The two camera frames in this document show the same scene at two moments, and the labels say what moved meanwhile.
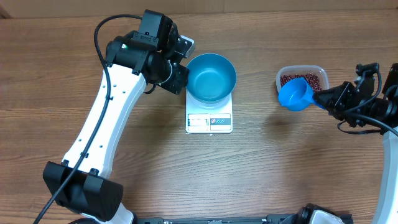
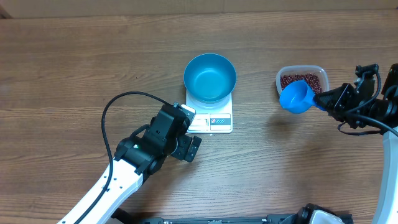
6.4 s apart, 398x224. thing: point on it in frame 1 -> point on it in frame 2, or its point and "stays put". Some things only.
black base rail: (269, 219) stays put
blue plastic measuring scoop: (297, 94) stays put
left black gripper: (180, 81) -> (184, 141)
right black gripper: (337, 98) stays put
